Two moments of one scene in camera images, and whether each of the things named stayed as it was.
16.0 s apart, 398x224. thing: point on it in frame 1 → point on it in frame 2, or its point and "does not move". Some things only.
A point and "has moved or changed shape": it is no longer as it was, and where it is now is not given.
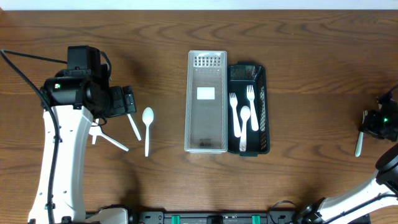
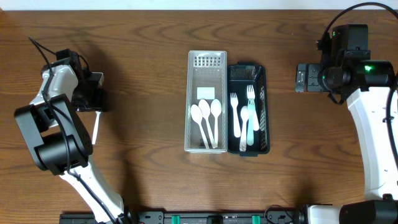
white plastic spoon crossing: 114,142 → 196,116
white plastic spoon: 134,127 → 204,106
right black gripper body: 372,123 → 308,78
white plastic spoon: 245,114 does not move
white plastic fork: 233,101 does not move
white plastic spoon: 147,116 → 216,108
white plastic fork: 360,136 has moved or changed shape
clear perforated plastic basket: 206,102 does not move
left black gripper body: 129,101 → 90,101
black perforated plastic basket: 239,75 does not move
